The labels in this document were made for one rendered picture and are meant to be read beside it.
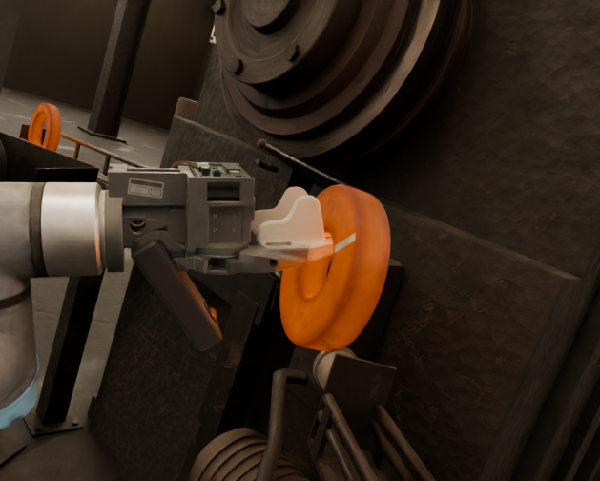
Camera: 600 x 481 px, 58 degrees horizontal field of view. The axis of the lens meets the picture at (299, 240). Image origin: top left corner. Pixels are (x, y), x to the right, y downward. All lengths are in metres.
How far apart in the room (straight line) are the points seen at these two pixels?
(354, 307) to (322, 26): 0.43
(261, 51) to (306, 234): 0.44
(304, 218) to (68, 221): 0.19
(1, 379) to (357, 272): 0.28
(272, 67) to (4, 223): 0.49
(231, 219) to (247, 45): 0.48
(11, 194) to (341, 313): 0.27
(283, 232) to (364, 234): 0.07
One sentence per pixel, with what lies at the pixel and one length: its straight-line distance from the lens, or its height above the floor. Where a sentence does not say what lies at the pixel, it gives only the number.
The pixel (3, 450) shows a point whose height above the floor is 0.01.
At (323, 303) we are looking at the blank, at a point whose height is 0.80.
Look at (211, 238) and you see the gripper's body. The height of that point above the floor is 0.83.
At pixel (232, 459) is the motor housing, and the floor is 0.52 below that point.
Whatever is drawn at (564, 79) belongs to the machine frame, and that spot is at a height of 1.11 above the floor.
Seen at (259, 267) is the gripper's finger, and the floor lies 0.82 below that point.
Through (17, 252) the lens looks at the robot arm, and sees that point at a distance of 0.44.
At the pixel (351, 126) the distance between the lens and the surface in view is 0.79.
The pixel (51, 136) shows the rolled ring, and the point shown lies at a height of 0.68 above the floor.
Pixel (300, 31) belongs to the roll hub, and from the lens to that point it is 0.81.
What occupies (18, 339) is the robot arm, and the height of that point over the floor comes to 0.72.
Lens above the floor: 0.94
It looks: 11 degrees down
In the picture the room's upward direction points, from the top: 19 degrees clockwise
